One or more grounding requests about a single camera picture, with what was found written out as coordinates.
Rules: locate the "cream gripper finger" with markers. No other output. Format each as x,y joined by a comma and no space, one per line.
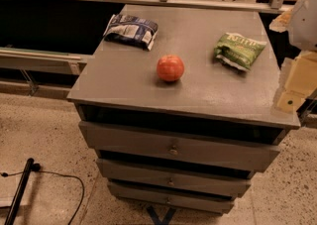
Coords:
297,80
282,22

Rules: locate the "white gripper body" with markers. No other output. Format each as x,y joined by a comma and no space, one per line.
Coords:
306,21

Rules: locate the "green jalapeno chip bag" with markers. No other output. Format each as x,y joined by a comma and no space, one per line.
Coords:
238,51

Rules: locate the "blue white chip bag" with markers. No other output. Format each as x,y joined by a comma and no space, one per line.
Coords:
131,30

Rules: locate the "red apple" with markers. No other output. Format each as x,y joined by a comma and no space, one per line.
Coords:
170,68

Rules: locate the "top grey drawer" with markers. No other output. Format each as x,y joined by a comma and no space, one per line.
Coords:
212,152

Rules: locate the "grey drawer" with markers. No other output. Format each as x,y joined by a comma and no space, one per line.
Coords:
170,198
173,178
212,152

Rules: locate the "middle grey drawer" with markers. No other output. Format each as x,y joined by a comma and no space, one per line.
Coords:
173,178

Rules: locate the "bottom grey drawer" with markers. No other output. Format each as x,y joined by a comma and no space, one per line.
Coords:
170,198

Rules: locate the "black pole on floor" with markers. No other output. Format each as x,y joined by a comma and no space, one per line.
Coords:
13,210

